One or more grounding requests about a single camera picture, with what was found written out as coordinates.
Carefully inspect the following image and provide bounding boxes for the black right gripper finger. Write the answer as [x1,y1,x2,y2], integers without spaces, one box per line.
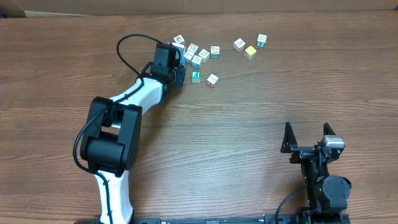
[323,123,335,136]
[280,122,298,153]

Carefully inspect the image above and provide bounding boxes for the blue letter wooden block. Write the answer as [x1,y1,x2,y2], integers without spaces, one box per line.
[167,41,185,65]

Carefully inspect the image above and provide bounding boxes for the sailboat picture wooden block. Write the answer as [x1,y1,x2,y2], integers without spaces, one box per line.
[183,50,195,64]

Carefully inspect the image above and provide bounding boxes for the green letter wooden block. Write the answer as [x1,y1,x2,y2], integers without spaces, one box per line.
[191,71,201,83]

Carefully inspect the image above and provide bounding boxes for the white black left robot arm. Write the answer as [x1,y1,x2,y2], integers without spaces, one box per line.
[73,43,186,223]

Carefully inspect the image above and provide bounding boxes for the red picture far-left block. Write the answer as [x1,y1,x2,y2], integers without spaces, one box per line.
[174,35,185,45]

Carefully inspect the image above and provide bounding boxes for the pretzel picture wooden block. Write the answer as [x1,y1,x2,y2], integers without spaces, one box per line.
[191,55,203,69]

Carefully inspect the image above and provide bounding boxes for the top row picture block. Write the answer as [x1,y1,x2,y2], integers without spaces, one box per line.
[187,43,199,55]

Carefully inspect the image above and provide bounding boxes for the turtle picture wooden block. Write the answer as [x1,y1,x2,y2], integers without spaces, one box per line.
[198,49,210,63]

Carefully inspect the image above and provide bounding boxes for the red letter wooden block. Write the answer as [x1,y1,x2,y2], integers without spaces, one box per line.
[206,73,219,88]

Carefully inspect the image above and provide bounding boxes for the green B wooden block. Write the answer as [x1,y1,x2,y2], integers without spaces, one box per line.
[210,45,220,58]

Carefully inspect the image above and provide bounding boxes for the red trim white block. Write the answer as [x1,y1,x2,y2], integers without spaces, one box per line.
[233,38,246,52]

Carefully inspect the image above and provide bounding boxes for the yellow wooden block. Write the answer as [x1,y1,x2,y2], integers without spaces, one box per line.
[244,45,257,60]

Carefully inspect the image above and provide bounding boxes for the teal trim white block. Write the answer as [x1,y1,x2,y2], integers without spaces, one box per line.
[256,34,267,47]

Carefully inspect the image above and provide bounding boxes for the cardboard sheet at back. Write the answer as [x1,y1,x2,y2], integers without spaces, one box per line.
[1,0,397,17]

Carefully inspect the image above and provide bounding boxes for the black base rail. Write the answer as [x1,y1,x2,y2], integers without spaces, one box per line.
[74,213,351,224]

